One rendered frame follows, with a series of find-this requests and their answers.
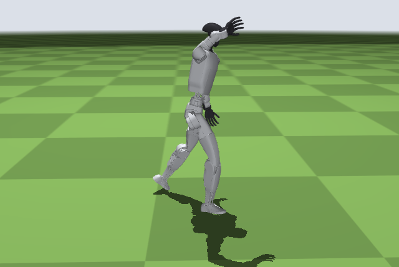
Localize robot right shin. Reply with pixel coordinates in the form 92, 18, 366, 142
203, 160, 221, 206

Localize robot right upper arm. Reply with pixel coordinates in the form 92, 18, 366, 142
192, 46, 207, 64

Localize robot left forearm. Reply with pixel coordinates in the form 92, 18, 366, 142
201, 94, 210, 108

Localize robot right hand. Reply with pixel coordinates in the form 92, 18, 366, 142
219, 17, 244, 36

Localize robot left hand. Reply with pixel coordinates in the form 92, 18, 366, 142
202, 103, 219, 126

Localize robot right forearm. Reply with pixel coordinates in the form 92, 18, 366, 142
193, 30, 228, 52

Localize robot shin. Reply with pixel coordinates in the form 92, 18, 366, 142
203, 160, 221, 206
162, 143, 190, 181

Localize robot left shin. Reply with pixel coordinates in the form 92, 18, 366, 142
162, 143, 190, 181

